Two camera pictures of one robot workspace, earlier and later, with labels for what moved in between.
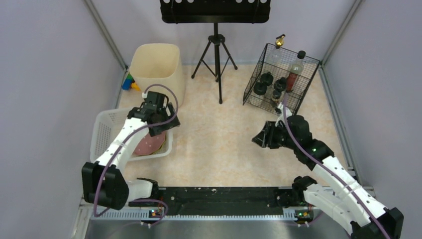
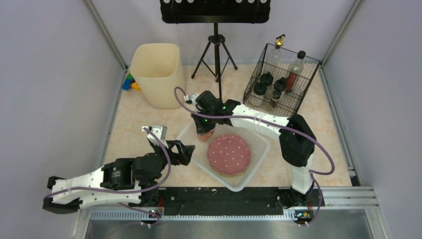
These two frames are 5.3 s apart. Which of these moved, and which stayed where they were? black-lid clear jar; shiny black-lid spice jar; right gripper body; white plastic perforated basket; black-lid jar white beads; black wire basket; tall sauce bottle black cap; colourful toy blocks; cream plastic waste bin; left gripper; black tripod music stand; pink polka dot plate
Moved: left gripper; white plastic perforated basket; right gripper body; pink polka dot plate
Stayed: black-lid jar white beads; tall sauce bottle black cap; colourful toy blocks; black-lid clear jar; cream plastic waste bin; black wire basket; black tripod music stand; shiny black-lid spice jar
